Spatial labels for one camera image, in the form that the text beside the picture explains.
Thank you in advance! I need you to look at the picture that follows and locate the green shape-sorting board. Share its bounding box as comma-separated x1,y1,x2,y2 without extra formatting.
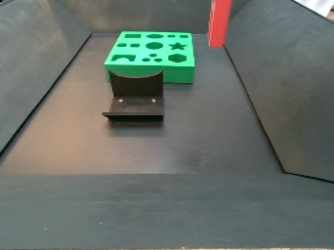
105,31,196,84

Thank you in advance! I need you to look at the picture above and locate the red two-pronged peg block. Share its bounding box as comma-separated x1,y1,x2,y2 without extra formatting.
208,0,233,48

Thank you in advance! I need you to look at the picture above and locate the black curved holder stand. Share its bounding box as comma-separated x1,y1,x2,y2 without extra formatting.
102,70,165,119

